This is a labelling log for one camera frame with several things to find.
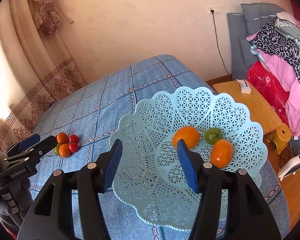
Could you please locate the green round fruit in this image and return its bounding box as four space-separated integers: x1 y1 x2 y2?
53 144 61 155

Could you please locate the orange tangerine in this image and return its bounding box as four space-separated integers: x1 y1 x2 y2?
58 144 72 158
56 132 69 145

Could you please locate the red tomato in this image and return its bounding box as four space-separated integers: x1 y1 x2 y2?
68 142 79 153
69 134 79 144

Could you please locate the large orange front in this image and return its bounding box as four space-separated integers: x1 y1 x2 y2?
210 139 233 168

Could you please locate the large orange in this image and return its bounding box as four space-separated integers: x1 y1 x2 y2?
172 126 200 149
210 139 233 168

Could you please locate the light blue plastic basket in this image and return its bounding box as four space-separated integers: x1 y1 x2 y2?
110 86 268 231

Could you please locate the green tomato with stem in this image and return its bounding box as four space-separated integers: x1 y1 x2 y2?
204 127 223 145

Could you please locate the white device on floor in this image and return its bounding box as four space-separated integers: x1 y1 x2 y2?
277 154 300 181

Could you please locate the large orange near cluster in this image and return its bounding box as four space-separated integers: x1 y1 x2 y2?
172 126 200 149

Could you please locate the beige patterned curtain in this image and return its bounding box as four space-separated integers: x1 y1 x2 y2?
0 0 85 152

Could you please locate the yellow wooden stool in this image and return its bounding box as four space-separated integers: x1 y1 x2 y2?
265 123 291 154

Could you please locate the wooden side table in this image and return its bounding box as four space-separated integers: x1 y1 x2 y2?
213 80 282 134

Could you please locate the white small box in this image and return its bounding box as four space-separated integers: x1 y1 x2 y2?
236 79 251 94

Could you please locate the red blanket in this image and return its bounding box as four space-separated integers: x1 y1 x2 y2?
248 61 289 125

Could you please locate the pile of clothes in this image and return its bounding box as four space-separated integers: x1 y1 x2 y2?
246 11 300 137

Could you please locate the grey cushion headboard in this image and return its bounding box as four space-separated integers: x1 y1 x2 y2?
226 3 287 81

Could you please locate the black power cable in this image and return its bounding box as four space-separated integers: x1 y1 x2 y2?
211 10 231 76

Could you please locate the white wall socket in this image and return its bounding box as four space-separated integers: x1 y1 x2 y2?
207 7 222 14

